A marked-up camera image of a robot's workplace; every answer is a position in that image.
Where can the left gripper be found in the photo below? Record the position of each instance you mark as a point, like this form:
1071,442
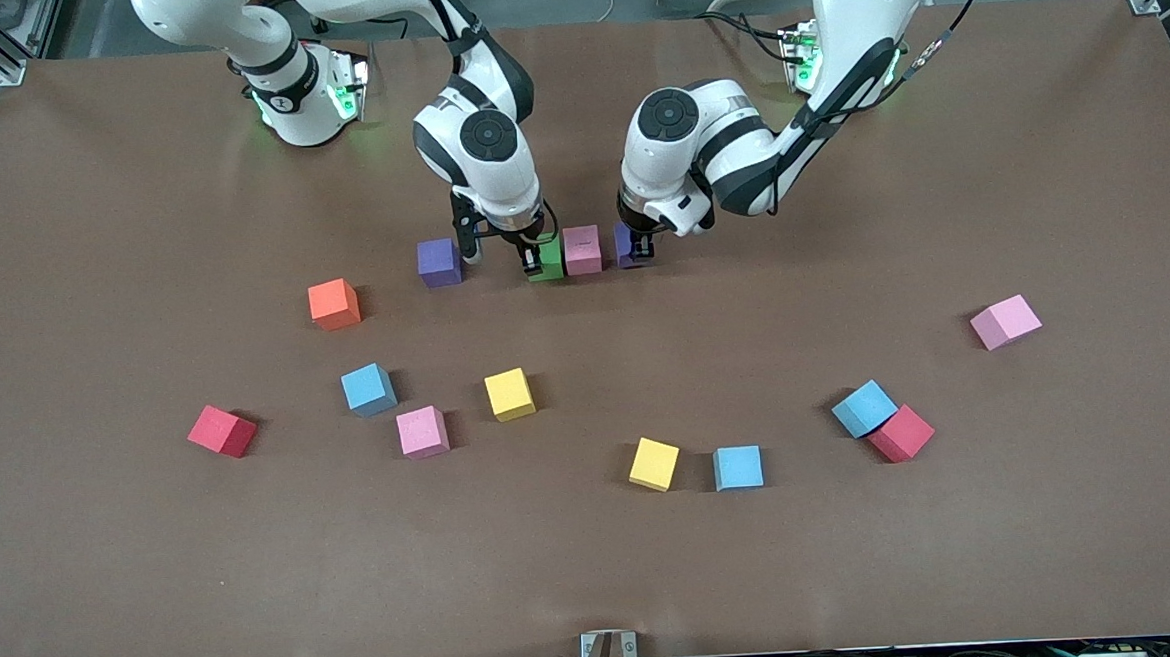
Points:
637,238

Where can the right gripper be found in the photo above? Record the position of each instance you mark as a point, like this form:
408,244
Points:
523,243

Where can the purple foam cube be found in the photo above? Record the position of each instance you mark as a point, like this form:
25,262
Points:
438,261
623,248

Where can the green foam cube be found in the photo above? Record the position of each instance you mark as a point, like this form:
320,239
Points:
554,265

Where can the pink foam cube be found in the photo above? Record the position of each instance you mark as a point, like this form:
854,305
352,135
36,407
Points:
422,431
582,249
1005,321

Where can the yellow foam cube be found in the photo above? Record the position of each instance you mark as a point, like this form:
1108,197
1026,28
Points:
509,394
654,463

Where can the blue foam cube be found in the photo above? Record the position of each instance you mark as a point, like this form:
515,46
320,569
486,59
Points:
368,388
737,467
862,407

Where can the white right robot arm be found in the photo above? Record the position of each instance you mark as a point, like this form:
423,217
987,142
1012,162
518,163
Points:
485,138

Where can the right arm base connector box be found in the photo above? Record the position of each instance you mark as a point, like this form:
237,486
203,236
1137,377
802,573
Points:
347,91

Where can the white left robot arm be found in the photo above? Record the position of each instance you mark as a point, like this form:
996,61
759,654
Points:
859,14

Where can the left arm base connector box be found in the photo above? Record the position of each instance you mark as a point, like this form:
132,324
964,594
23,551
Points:
799,52

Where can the orange foam cube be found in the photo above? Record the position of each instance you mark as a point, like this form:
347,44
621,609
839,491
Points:
333,304

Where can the red foam cube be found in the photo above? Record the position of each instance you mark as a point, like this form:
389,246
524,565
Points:
906,435
218,429

